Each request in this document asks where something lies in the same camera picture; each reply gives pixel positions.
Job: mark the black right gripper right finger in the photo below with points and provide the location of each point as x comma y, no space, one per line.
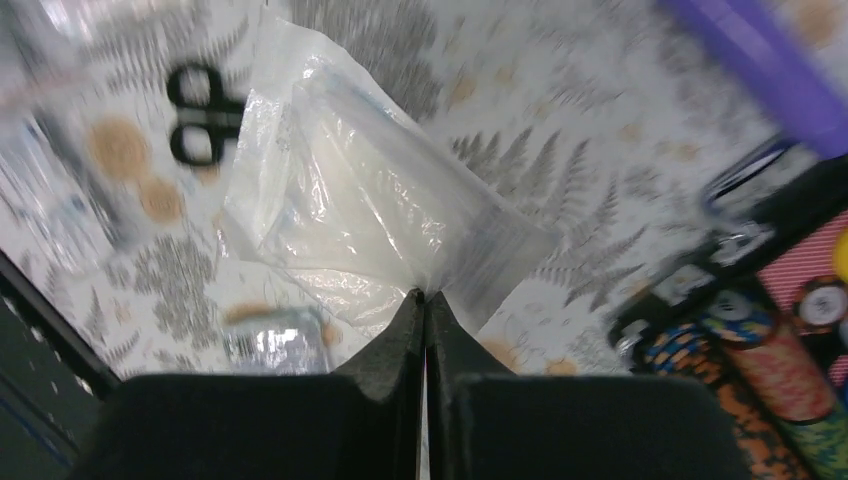
486,422

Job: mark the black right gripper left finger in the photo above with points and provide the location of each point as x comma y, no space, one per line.
360,421

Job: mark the small bag teal strip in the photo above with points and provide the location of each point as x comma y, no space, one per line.
286,341

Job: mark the black poker chip case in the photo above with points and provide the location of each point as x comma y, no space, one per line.
758,315

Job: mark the floral table mat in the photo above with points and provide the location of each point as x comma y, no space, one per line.
602,118

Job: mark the black scissors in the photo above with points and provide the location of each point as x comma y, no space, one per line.
219,116

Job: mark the purple cylindrical tube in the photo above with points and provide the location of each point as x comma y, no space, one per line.
746,38

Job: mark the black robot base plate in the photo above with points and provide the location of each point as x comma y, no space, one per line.
52,383

